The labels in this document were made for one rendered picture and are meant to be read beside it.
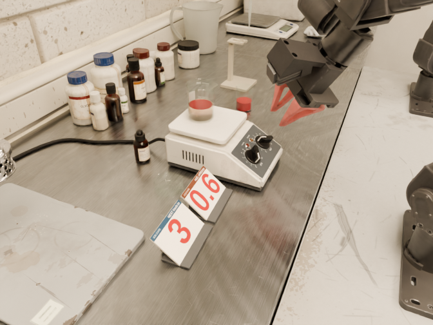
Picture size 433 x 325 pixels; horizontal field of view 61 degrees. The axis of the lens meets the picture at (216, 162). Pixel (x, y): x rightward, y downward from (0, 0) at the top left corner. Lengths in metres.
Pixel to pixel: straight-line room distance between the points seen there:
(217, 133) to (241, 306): 0.31
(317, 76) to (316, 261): 0.27
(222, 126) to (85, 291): 0.36
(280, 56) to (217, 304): 0.35
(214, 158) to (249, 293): 0.26
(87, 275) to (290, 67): 0.40
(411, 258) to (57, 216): 0.54
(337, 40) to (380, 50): 1.56
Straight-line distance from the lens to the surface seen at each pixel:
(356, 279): 0.58
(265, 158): 0.70
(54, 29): 1.01
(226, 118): 0.72
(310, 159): 0.78
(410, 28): 2.12
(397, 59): 2.16
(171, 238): 0.56
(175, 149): 0.70
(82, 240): 0.60
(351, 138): 0.88
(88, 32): 1.10
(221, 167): 0.67
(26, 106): 0.92
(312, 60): 0.56
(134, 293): 0.54
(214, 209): 0.63
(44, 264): 0.59
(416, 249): 0.60
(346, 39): 0.58
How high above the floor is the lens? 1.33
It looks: 35 degrees down
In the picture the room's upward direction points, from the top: 1 degrees clockwise
